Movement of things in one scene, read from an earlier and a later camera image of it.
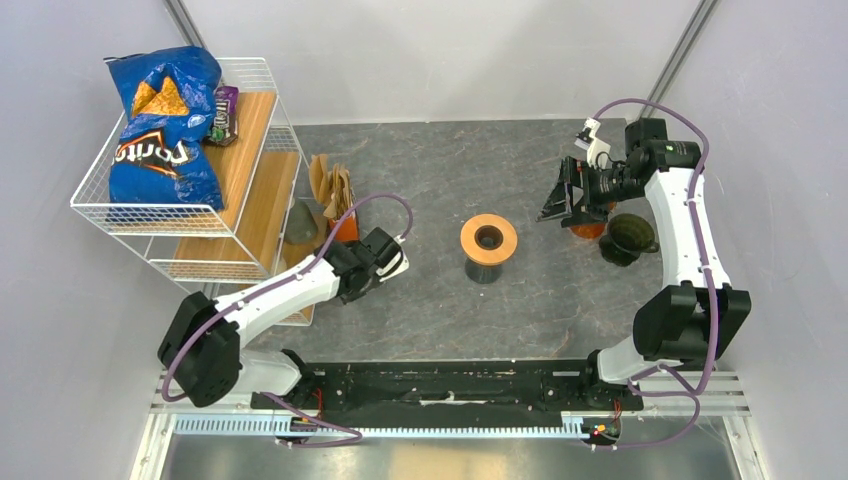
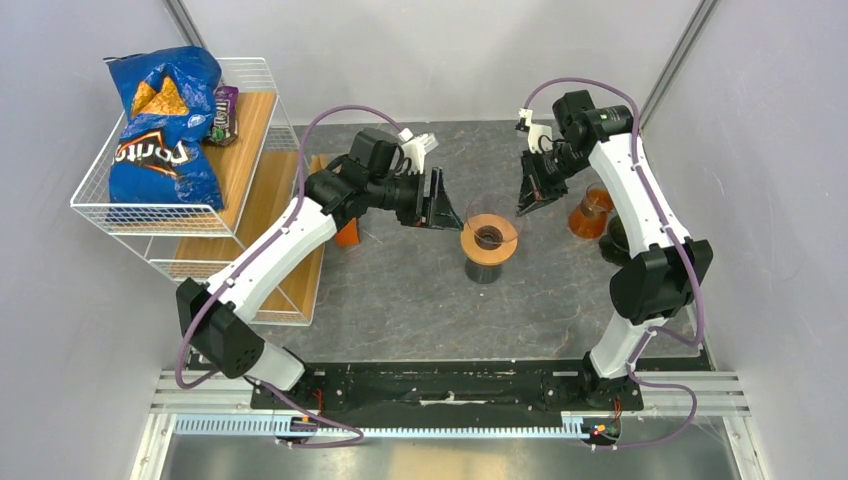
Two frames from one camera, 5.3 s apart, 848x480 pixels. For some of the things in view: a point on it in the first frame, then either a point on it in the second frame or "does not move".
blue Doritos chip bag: x=161 y=157 does not move
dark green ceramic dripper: x=628 y=236 does not move
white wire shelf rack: x=261 y=228 does not move
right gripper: x=588 y=209 -> x=534 y=192
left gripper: x=347 y=297 -> x=436 y=210
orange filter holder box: x=348 y=231 does not move
